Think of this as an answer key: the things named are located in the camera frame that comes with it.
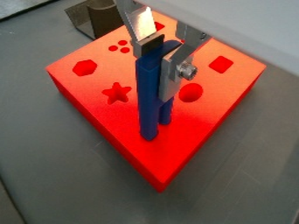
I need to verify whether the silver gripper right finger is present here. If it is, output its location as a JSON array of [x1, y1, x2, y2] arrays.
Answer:
[[159, 21, 211, 102]]

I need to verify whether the red shape-sorter block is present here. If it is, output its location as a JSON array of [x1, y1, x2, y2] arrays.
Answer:
[[47, 27, 266, 192]]

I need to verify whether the dark grey curved holder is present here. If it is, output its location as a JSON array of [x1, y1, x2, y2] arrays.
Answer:
[[64, 0, 125, 40]]

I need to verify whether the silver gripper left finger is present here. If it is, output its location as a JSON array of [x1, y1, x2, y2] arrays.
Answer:
[[115, 0, 165, 58]]

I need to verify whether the blue square-circle peg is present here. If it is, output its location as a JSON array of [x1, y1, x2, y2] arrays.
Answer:
[[135, 40, 182, 141]]

